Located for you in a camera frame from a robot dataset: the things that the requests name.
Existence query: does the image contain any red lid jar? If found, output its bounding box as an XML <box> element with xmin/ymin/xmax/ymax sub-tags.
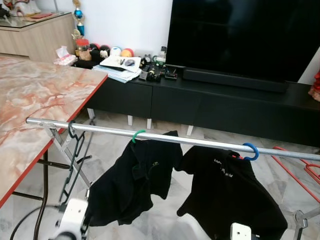
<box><xmin>75</xmin><ymin>38</ymin><xmax>91</xmax><ymax>60</ymax></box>

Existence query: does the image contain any black shirt white print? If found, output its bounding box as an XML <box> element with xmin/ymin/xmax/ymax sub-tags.
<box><xmin>176</xmin><ymin>146</ymin><xmax>289</xmax><ymax>240</ymax></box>

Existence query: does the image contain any black wire hanger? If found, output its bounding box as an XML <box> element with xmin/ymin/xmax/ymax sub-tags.
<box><xmin>59</xmin><ymin>120</ymin><xmax>94</xmax><ymax>206</ymax></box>

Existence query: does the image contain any stack of papers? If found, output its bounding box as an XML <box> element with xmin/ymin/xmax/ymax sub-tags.
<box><xmin>93</xmin><ymin>54</ymin><xmax>143</xmax><ymax>84</ymax></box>

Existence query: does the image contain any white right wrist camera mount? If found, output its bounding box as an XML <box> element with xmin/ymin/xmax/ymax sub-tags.
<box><xmin>230</xmin><ymin>223</ymin><xmax>252</xmax><ymax>240</ymax></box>

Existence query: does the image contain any black camera gadget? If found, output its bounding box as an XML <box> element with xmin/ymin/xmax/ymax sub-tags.
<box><xmin>139</xmin><ymin>52</ymin><xmax>179</xmax><ymax>83</ymax></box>

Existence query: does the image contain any blue plastic hanger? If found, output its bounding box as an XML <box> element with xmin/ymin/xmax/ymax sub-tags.
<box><xmin>242</xmin><ymin>142</ymin><xmax>260</xmax><ymax>162</ymax></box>

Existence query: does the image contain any blue gold trophy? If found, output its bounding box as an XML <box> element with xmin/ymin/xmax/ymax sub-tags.
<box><xmin>71</xmin><ymin>0</ymin><xmax>86</xmax><ymax>40</ymax></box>

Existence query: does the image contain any black shirt green print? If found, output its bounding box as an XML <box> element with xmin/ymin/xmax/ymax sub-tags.
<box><xmin>86</xmin><ymin>131</ymin><xmax>184</xmax><ymax>227</ymax></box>

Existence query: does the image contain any marble top folding table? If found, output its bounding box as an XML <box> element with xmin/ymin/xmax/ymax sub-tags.
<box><xmin>0</xmin><ymin>54</ymin><xmax>109</xmax><ymax>240</ymax></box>

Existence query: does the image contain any red hanger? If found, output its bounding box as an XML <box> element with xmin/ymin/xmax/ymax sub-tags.
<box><xmin>272</xmin><ymin>146</ymin><xmax>320</xmax><ymax>203</ymax></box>

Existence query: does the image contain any black soundbar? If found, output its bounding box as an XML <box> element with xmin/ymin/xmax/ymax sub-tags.
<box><xmin>182</xmin><ymin>68</ymin><xmax>289</xmax><ymax>94</ymax></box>

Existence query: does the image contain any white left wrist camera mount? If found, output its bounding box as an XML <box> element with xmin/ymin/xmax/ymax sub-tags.
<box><xmin>56</xmin><ymin>198</ymin><xmax>90</xmax><ymax>240</ymax></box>

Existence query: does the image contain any wooden sideboard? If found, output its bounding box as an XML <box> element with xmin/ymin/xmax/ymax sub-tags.
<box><xmin>0</xmin><ymin>11</ymin><xmax>77</xmax><ymax>63</ymax></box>

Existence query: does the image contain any white ceramic figurine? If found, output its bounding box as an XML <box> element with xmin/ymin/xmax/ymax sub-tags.
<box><xmin>14</xmin><ymin>0</ymin><xmax>42</xmax><ymax>16</ymax></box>

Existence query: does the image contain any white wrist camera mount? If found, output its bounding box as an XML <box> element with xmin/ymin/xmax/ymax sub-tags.
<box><xmin>56</xmin><ymin>198</ymin><xmax>90</xmax><ymax>240</ymax></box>
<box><xmin>230</xmin><ymin>223</ymin><xmax>252</xmax><ymax>240</ymax></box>

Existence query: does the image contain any silver clothes rack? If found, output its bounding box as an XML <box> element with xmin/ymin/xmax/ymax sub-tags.
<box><xmin>26</xmin><ymin>117</ymin><xmax>320</xmax><ymax>240</ymax></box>

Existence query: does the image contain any clear bottle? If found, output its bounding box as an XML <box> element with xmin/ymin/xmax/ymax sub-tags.
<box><xmin>158</xmin><ymin>46</ymin><xmax>168</xmax><ymax>64</ymax></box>

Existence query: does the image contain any black television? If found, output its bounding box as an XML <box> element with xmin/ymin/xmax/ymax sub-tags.
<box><xmin>166</xmin><ymin>0</ymin><xmax>320</xmax><ymax>84</ymax></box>

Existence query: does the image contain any green hanger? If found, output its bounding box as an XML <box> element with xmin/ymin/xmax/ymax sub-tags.
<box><xmin>131</xmin><ymin>129</ymin><xmax>147</xmax><ymax>144</ymax></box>

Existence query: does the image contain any white tissue pack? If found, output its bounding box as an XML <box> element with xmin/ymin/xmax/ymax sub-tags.
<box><xmin>54</xmin><ymin>45</ymin><xmax>78</xmax><ymax>66</ymax></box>

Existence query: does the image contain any red tray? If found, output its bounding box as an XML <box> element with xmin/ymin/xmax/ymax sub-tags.
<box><xmin>27</xmin><ymin>12</ymin><xmax>54</xmax><ymax>20</ymax></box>

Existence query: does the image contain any red black round toy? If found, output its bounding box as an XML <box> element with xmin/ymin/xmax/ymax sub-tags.
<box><xmin>89</xmin><ymin>43</ymin><xmax>101</xmax><ymax>57</ymax></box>

